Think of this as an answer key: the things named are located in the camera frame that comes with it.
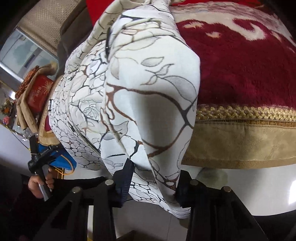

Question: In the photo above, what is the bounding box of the beige dotted curtain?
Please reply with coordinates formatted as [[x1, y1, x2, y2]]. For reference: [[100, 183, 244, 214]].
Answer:
[[17, 1, 81, 56]]

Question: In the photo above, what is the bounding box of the floral red beige blanket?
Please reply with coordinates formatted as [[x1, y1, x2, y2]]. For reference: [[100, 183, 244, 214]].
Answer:
[[38, 1, 296, 170]]

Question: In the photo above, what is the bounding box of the red gift box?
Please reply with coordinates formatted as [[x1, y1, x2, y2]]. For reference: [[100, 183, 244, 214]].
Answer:
[[26, 75, 54, 115]]

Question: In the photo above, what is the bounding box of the orange black patterned cloth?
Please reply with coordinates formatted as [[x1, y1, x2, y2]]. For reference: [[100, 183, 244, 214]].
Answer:
[[15, 65, 40, 99]]

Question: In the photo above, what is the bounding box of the person left hand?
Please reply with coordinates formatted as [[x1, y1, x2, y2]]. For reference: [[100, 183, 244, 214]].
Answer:
[[28, 167, 54, 199]]

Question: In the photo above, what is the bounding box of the silver floral refrigerator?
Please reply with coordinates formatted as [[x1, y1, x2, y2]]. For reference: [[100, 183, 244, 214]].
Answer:
[[1, 29, 58, 83]]

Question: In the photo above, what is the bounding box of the dark brown leather sofa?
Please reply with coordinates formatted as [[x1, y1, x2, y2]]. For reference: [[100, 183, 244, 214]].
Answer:
[[57, 1, 93, 76]]

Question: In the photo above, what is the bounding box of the red blanket on sofa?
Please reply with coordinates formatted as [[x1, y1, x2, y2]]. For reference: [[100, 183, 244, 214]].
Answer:
[[86, 0, 262, 26]]

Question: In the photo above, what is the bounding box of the white black-patterned coat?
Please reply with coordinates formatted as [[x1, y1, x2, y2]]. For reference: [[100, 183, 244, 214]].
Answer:
[[48, 1, 200, 218]]

